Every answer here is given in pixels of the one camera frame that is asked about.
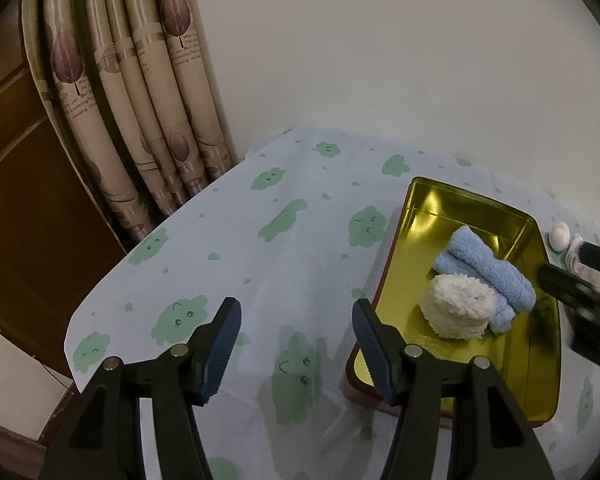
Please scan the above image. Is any blue rolled towel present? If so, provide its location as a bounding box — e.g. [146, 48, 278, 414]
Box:
[432, 226, 537, 333]

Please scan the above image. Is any brown wooden door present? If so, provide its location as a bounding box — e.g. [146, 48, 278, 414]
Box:
[0, 25, 131, 381]

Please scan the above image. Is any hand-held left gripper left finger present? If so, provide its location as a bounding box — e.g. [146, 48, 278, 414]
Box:
[40, 297, 242, 480]

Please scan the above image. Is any beige leaf printed curtain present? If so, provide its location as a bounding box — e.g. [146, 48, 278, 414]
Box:
[21, 0, 241, 243]

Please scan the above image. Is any white fluffy rolled towel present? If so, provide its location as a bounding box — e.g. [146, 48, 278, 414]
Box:
[419, 273, 492, 342]

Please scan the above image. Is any white sock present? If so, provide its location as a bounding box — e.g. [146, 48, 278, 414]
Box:
[550, 221, 600, 297]

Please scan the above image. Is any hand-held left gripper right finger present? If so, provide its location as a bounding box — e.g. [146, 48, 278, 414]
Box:
[352, 298, 557, 480]

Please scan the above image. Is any red and gold tin box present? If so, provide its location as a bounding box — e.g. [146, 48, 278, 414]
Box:
[345, 176, 563, 428]

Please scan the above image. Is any green cloud printed tablecloth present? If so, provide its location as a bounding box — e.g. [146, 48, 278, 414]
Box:
[62, 127, 600, 480]

